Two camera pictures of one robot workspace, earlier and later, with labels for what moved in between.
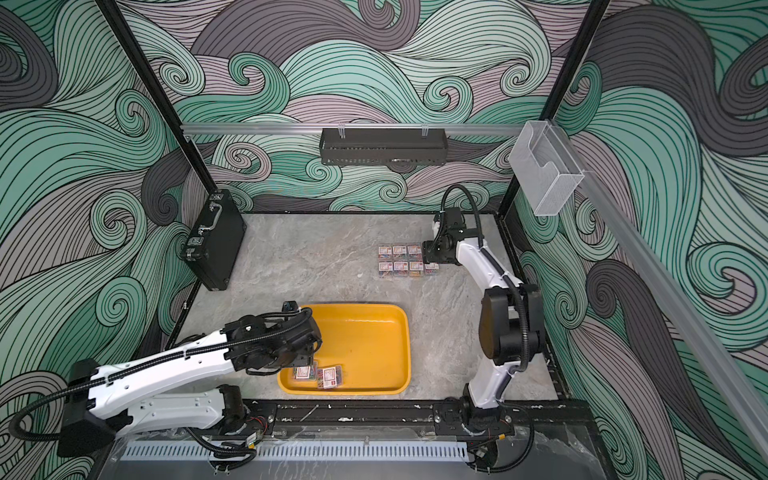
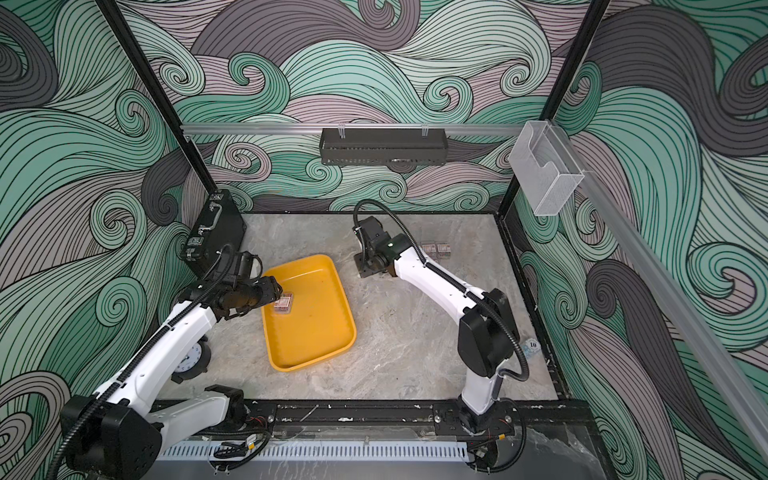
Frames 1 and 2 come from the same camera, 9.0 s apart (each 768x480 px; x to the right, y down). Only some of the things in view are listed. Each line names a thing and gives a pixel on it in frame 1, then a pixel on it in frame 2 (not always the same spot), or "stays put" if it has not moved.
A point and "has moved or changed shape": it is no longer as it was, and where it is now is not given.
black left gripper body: x=303 y=358 to x=253 y=295
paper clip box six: x=306 y=373 has moved or changed shape
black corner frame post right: x=576 y=59 stays put
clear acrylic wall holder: x=545 y=169 stays put
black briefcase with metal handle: x=214 y=244 stays put
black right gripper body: x=434 y=252 to x=366 y=264
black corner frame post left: x=159 y=95 stays put
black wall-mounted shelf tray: x=383 y=146 stays put
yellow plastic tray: x=372 y=344 to x=321 y=321
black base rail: x=410 y=417 stays put
